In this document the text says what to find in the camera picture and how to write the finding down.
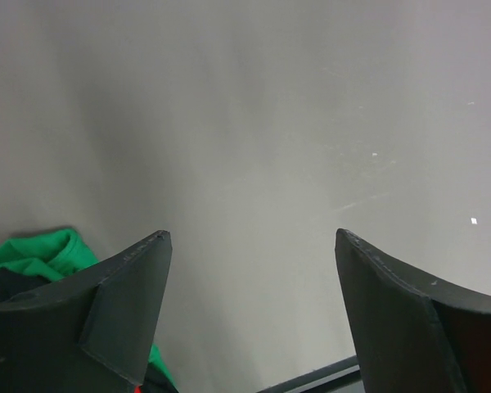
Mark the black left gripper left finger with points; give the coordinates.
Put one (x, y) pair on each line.
(65, 323)

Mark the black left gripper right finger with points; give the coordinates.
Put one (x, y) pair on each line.
(412, 331)

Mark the green folded t shirt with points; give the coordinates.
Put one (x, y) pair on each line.
(37, 258)

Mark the black folded t shirt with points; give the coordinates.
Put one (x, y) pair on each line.
(12, 284)

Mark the black table edge rail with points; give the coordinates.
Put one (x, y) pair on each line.
(341, 377)

